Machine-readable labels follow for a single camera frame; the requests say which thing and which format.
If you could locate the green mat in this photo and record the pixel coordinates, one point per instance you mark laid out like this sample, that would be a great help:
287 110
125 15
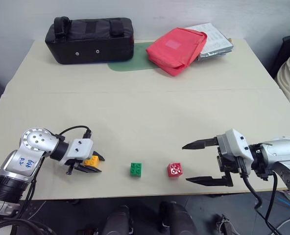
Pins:
132 64

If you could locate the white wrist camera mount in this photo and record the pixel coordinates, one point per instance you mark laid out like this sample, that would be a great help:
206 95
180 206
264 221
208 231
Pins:
235 144
80 147

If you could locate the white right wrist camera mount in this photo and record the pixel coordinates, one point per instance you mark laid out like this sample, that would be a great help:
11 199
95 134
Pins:
235 144

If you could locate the black padded bag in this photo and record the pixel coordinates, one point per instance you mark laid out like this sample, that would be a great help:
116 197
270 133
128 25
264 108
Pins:
91 49

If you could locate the green toy brick cube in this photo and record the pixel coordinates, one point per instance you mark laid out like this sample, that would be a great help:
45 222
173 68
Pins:
136 170

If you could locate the dark rounded shape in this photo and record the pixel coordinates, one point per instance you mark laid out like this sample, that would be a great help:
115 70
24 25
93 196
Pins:
116 220
178 218

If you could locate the silver foil bag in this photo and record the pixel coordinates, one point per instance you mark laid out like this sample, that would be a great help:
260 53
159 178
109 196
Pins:
216 54

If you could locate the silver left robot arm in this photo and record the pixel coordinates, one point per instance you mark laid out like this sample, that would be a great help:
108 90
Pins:
34 142

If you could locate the yellow toy brick cube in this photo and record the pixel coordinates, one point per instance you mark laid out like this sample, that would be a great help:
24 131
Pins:
90 162

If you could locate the black chair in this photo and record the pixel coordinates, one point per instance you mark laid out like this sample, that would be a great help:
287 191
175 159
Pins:
288 45

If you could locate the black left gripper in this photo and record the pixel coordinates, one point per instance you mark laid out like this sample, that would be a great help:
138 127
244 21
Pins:
74 162

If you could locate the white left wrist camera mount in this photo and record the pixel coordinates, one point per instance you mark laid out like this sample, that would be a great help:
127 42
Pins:
80 147

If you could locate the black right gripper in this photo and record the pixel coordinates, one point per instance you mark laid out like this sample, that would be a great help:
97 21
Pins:
226 164

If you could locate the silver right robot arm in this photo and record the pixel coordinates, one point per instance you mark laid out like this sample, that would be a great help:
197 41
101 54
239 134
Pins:
284 149

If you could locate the white printed paper packet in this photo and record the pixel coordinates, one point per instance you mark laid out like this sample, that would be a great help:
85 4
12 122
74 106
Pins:
216 36

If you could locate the red fabric pouch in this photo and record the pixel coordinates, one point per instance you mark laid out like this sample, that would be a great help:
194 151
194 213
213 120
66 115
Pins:
174 51

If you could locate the red toy brick cube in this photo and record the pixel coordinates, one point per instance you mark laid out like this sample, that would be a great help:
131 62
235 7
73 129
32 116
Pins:
174 170

